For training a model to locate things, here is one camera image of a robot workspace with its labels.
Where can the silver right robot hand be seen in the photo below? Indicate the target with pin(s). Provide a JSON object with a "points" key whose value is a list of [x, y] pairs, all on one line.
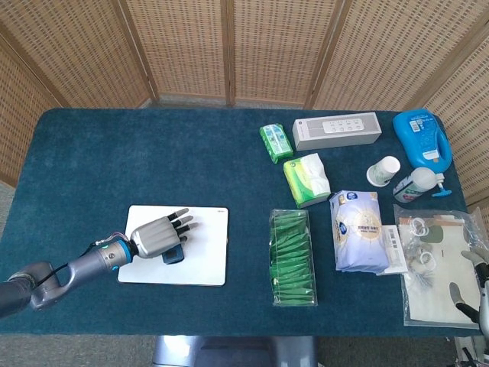
{"points": [[484, 290]]}

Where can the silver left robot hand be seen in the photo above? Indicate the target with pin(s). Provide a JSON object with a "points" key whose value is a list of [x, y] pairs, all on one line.
{"points": [[154, 239]]}

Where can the blue board eraser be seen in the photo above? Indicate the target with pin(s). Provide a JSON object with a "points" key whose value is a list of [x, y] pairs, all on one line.
{"points": [[173, 257]]}

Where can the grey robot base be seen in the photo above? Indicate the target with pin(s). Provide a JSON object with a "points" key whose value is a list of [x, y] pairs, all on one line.
{"points": [[229, 353]]}

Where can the white writing board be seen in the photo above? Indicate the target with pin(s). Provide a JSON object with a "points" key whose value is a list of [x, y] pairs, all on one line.
{"points": [[206, 256]]}

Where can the clear plastic bag with parts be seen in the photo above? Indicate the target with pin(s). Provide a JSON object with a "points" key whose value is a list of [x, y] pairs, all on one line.
{"points": [[428, 306]]}

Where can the blue table cloth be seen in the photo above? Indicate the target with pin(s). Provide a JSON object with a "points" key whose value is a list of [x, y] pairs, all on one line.
{"points": [[153, 160]]}

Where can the white barcode box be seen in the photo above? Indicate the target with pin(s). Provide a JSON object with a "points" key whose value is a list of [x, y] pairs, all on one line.
{"points": [[395, 248]]}

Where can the white pump bottle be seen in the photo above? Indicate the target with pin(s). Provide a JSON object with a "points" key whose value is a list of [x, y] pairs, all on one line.
{"points": [[412, 185]]}

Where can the white blue tissue pack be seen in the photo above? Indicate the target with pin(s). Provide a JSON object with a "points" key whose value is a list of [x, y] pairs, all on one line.
{"points": [[359, 233]]}

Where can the clear box of green sachets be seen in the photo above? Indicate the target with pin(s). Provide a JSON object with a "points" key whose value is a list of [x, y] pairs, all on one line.
{"points": [[293, 260]]}

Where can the green wet wipes pack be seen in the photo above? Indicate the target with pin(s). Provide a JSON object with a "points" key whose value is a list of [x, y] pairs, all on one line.
{"points": [[276, 142]]}

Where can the white paper cup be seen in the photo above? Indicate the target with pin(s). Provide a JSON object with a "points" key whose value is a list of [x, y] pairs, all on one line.
{"points": [[382, 172]]}

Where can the green yellow tissue pack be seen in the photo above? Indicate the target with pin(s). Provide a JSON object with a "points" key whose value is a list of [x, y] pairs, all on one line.
{"points": [[305, 179]]}

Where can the blue detergent bottle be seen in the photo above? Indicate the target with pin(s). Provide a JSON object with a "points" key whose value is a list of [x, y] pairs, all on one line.
{"points": [[422, 137]]}

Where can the wicker folding screen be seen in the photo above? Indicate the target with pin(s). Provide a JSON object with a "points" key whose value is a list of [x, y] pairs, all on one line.
{"points": [[191, 46]]}

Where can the grey power strip box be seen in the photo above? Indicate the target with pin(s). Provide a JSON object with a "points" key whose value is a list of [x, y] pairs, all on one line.
{"points": [[336, 132]]}

